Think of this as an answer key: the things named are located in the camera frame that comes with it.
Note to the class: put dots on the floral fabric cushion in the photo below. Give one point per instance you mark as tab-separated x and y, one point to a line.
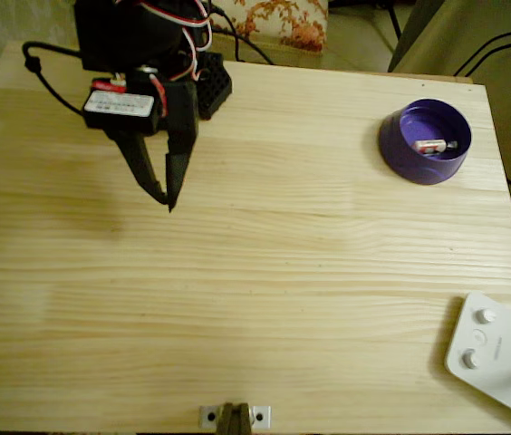
282	22

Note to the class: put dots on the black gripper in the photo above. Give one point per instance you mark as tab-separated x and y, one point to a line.
180	119

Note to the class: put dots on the white lamp base with knobs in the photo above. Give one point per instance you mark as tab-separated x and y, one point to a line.
491	353

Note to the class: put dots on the silver metal bracket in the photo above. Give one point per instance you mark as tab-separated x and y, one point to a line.
259	416

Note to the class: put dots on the dark clamp on bracket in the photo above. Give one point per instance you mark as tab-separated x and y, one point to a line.
234	419

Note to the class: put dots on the black camera box, white label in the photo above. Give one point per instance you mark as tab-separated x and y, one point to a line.
119	111

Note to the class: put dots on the purple bowl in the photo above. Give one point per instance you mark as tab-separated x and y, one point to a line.
418	170

